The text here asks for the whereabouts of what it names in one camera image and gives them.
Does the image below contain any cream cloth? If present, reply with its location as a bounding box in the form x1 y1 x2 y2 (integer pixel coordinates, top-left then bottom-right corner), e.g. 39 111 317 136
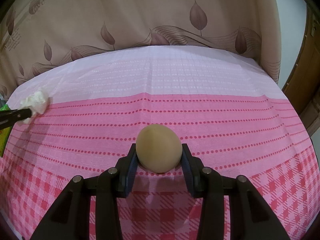
18 88 50 125

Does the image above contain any beige leaf-print curtain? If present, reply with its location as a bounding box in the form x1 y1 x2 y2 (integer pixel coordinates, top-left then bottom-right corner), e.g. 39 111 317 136
1 0 281 99

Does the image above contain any pink checked tablecloth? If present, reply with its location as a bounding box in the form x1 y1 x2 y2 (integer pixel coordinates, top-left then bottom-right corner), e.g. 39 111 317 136
1 46 319 239

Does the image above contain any tan egg-shaped sponge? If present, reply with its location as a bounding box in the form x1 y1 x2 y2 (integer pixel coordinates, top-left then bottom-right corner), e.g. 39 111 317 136
136 124 182 173

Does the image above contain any green yellow storage box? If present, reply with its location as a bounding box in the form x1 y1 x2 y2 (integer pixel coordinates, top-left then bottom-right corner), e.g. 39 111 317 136
0 126 12 158

